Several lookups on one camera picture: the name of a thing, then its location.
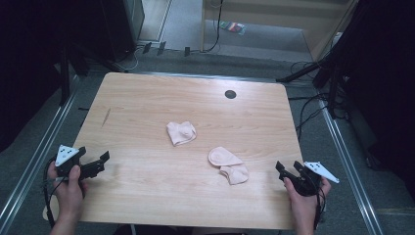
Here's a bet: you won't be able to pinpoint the dark cabinet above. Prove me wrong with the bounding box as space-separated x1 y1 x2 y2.
99 0 146 62

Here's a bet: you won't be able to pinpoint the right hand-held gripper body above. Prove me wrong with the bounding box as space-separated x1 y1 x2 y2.
283 161 341 198

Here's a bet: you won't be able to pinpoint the black floor cables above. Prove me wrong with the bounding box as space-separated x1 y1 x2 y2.
287 59 341 142

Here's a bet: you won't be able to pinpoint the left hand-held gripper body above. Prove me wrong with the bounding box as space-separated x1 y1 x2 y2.
54 144 106 181

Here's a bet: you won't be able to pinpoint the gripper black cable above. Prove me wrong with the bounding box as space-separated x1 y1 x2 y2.
311 180 328 230
42 156 68 229

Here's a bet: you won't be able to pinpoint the white floor cable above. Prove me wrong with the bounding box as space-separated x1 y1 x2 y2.
112 44 145 73

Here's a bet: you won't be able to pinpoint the flat pink sock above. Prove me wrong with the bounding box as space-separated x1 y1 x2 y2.
207 146 245 167

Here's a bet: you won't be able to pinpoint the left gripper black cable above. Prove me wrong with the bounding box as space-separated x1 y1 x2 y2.
42 156 68 229

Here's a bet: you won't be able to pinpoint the colourful packet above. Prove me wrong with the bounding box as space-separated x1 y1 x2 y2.
219 21 247 36

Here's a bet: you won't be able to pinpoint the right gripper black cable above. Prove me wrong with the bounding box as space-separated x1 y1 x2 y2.
311 180 328 230

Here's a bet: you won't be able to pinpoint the beige wooden partition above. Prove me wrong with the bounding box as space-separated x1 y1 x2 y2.
200 0 360 63

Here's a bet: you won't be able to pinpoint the hanging black cable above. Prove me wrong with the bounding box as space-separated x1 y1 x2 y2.
201 0 225 54

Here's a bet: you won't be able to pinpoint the person's left hand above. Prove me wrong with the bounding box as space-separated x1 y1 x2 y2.
46 161 88 223

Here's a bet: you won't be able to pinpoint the folded pink sock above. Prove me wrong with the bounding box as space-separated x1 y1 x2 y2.
165 120 198 147

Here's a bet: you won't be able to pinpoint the metal floor rail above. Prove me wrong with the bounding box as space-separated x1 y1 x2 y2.
0 73 81 231
318 97 386 235

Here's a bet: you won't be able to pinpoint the person's right hand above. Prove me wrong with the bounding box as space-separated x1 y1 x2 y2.
282 175 333 227

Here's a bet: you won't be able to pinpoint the crumpled pink sock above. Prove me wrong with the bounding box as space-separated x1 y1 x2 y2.
218 164 250 186

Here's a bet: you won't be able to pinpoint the black metal stand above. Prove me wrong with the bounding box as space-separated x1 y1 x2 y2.
275 0 370 120
58 40 126 107

